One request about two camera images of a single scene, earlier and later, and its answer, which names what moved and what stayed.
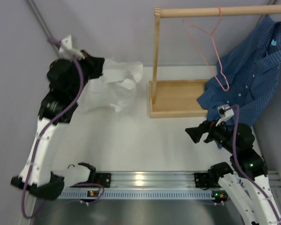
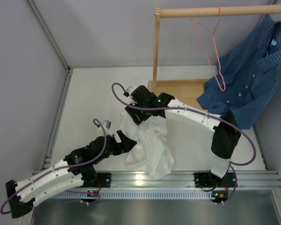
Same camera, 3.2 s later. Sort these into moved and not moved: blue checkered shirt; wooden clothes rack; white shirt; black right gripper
Moved: white shirt; black right gripper
Not moved: blue checkered shirt; wooden clothes rack
